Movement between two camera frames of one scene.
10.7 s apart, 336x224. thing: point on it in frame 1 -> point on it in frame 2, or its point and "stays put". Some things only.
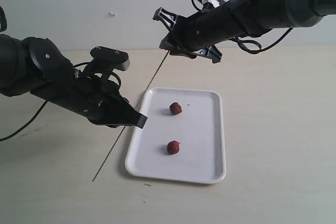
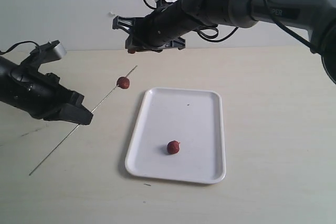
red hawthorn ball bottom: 173,147 stays put
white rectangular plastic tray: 182,139 stays put
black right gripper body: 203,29 -> 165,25
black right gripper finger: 210,52 -> 133,46
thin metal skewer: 136,106 -> 77,126
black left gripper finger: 128,115 -> 76,113
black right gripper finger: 168,19 -> 129,24
